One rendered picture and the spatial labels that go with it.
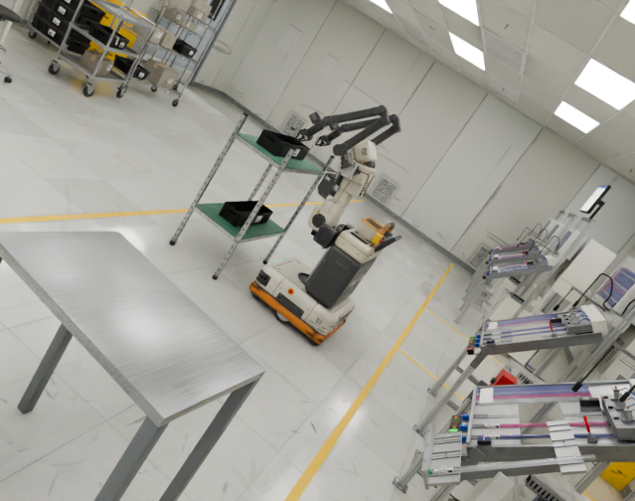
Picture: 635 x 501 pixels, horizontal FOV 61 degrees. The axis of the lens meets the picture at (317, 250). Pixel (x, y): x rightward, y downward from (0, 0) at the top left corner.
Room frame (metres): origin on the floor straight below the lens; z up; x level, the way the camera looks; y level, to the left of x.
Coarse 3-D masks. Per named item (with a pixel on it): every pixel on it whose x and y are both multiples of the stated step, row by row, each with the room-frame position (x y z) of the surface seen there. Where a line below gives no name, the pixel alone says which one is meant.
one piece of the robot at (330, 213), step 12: (360, 168) 3.75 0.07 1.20; (372, 168) 3.87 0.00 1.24; (348, 180) 3.81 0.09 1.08; (360, 180) 3.74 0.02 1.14; (372, 180) 3.97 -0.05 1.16; (336, 192) 3.84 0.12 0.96; (348, 192) 3.80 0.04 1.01; (360, 192) 3.80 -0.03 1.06; (324, 204) 3.79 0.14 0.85; (336, 204) 3.78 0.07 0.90; (348, 204) 3.91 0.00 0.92; (312, 216) 3.80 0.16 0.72; (324, 216) 3.78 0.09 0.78; (336, 216) 3.83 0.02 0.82; (312, 228) 3.79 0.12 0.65
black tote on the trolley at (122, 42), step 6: (90, 24) 5.84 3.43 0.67; (96, 24) 5.95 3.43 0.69; (90, 30) 5.84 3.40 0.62; (96, 30) 5.85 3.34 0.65; (102, 30) 5.84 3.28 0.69; (108, 30) 6.22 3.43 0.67; (96, 36) 5.86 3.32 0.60; (102, 36) 5.85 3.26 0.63; (108, 36) 5.84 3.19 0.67; (114, 36) 5.87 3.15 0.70; (120, 36) 6.22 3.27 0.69; (102, 42) 5.86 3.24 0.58; (114, 42) 5.94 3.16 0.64; (120, 42) 6.04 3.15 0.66; (126, 42) 6.17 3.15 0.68; (114, 48) 6.03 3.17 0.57; (120, 48) 6.14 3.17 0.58
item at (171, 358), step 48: (0, 240) 1.22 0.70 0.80; (48, 240) 1.35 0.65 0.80; (96, 240) 1.52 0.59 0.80; (48, 288) 1.16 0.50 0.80; (96, 288) 1.28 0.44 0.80; (144, 288) 1.43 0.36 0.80; (96, 336) 1.11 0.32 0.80; (144, 336) 1.22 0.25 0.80; (192, 336) 1.35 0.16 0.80; (144, 384) 1.06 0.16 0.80; (192, 384) 1.16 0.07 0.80; (240, 384) 1.30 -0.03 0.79; (144, 432) 1.01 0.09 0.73
